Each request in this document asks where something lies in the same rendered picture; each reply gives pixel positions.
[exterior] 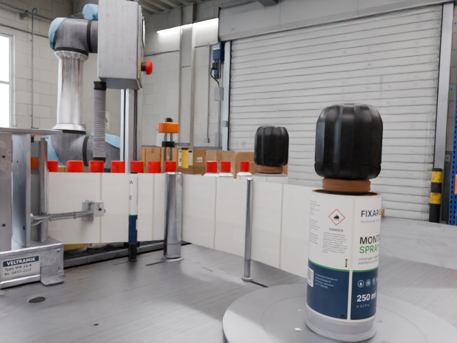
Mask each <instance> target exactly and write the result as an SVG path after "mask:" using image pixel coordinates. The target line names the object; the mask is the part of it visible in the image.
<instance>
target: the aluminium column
mask: <svg viewBox="0 0 457 343"><path fill-rule="evenodd" d="M142 90H143V89H142V88H141V89H140V90H136V93H135V160H136V161H141V132H142ZM133 150H134V89H131V88H128V89H126V90H123V89H121V128H120V160H121V161H125V173H126V174H129V173H130V167H131V161H133Z"/></svg>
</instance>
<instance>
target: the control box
mask: <svg viewBox="0 0 457 343"><path fill-rule="evenodd" d="M142 19H143V17H142V12H141V6H140V5H139V4H138V2H134V1H121V0H99V7H98V74H97V76H98V78H99V79H100V80H101V81H102V82H106V86H107V88H110V89H123V90H126V89H128V88H131V89H134V90H140V89H141V88H143V72H142V71H141V46H142V47H143V44H142Z"/></svg>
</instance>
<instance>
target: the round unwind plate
mask: <svg viewBox="0 0 457 343"><path fill-rule="evenodd" d="M306 303H307V284H285V285H279V286H274V287H267V288H263V289H259V290H256V291H252V292H251V293H248V294H246V295H243V296H242V297H240V298H239V299H237V300H235V301H234V302H233V303H232V304H231V305H230V306H229V307H228V308H227V310H226V312H225V313H224V317H223V322H222V328H223V332H224V336H225V338H226V340H227V342H228V343H457V329H456V328H455V327H453V326H452V325H450V324H449V323H448V322H446V321H445V320H443V319H442V318H439V317H438V316H436V315H434V314H432V313H430V312H428V311H426V310H424V309H422V308H419V307H417V306H415V305H413V304H410V303H407V302H406V301H402V300H399V299H396V298H393V297H390V296H387V295H382V294H379V293H377V305H376V318H375V320H374V321H373V322H374V323H375V324H376V333H375V335H374V336H372V337H371V338H369V339H367V340H362V341H357V342H347V341H341V340H334V339H331V338H327V337H324V336H322V335H320V334H318V333H316V332H315V331H313V330H312V329H311V328H310V327H308V325H307V324H306V322H305V314H306V313H307V312H308V310H307V308H306Z"/></svg>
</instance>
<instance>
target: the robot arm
mask: <svg viewBox="0 0 457 343"><path fill-rule="evenodd" d="M98 7H99V6H98V5H96V4H87V5H85V6H84V8H83V11H82V13H83V16H84V18H85V20H82V19H75V18H55V19H54V20H53V21H52V23H51V25H50V30H49V40H50V41H49V44H50V47H51V49H53V50H54V54H55V55H56V56H57V57H58V59H59V63H58V106H57V124H56V126H55V127H53V128H52V130H61V131H63V134H62V135H47V136H46V141H48V158H49V160H50V161H58V165H63V166H67V162H68V161H83V166H84V167H89V161H91V160H92V157H93V156H94V155H93V154H94V153H93V152H94V151H93V143H94V142H93V141H94V140H93V139H94V138H93V132H92V133H91V135H86V130H85V129H84V128H83V127H82V102H83V81H84V62H85V61H86V60H87V59H88V53H96V54H98ZM105 157H106V162H105V163H104V173H111V161H120V137H118V136H116V135H111V134H107V133H105Z"/></svg>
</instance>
